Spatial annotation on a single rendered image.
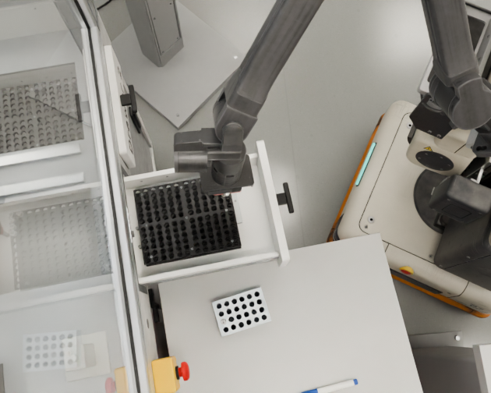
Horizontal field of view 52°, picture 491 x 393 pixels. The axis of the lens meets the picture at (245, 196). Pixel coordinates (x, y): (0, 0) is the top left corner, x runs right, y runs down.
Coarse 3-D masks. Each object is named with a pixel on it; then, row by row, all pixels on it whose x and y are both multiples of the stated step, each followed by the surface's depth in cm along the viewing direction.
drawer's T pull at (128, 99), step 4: (132, 88) 123; (132, 92) 123; (120, 96) 122; (124, 96) 122; (128, 96) 122; (132, 96) 122; (120, 100) 122; (124, 100) 122; (128, 100) 122; (132, 100) 122; (124, 104) 122; (128, 104) 122; (132, 104) 122; (132, 108) 122; (136, 108) 122; (132, 112) 122; (136, 112) 122
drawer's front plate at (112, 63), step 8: (104, 48) 124; (112, 48) 126; (112, 56) 123; (112, 64) 123; (112, 72) 122; (112, 80) 122; (120, 80) 129; (112, 88) 121; (120, 88) 126; (112, 96) 120; (112, 104) 120; (120, 104) 121; (120, 112) 119; (120, 120) 119; (128, 120) 130; (120, 128) 118; (120, 136) 118; (128, 136) 124; (120, 144) 117; (128, 144) 122; (120, 152) 117; (128, 152) 119; (128, 160) 121
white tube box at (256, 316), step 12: (228, 300) 122; (240, 300) 125; (252, 300) 122; (264, 300) 122; (216, 312) 121; (228, 312) 124; (240, 312) 121; (252, 312) 124; (264, 312) 121; (228, 324) 120; (240, 324) 124; (252, 324) 120
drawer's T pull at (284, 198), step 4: (284, 184) 117; (284, 188) 117; (288, 188) 117; (284, 192) 117; (288, 192) 117; (280, 196) 117; (284, 196) 117; (288, 196) 117; (280, 200) 116; (284, 200) 116; (288, 200) 116; (280, 204) 116; (284, 204) 117; (288, 204) 116; (292, 204) 116; (288, 208) 116; (292, 208) 116; (292, 212) 116
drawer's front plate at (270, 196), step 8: (256, 144) 119; (264, 144) 118; (256, 152) 122; (264, 152) 118; (264, 160) 117; (264, 168) 117; (264, 176) 116; (264, 184) 118; (272, 184) 116; (264, 192) 121; (272, 192) 115; (272, 200) 115; (272, 208) 114; (272, 216) 114; (280, 216) 114; (272, 224) 117; (280, 224) 113; (272, 232) 121; (280, 232) 113; (280, 240) 112; (280, 248) 112; (280, 256) 114; (288, 256) 112; (280, 264) 117
